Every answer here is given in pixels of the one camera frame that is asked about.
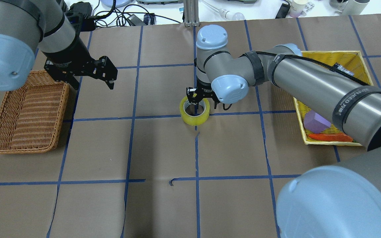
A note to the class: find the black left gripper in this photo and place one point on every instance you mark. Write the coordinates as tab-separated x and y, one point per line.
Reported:
67	54

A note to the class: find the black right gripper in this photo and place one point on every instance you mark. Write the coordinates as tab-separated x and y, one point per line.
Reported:
204	92

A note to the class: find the clear yellow tape roll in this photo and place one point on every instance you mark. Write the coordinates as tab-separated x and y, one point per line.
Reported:
191	119

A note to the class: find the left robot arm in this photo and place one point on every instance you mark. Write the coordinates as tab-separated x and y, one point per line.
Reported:
46	25

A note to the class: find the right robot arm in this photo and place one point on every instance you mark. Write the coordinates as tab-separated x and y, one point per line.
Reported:
337	201

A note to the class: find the brown wicker basket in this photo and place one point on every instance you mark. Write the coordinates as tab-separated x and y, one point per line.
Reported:
31	117

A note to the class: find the purple foam cube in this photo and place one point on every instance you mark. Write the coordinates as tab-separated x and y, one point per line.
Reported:
315	123

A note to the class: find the orange toy carrot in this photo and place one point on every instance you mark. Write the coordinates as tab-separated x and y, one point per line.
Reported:
339	137

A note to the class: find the small black silver can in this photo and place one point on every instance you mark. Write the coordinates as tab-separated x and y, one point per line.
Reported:
342	69

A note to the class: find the aluminium frame post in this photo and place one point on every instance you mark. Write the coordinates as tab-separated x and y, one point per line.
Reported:
191	13

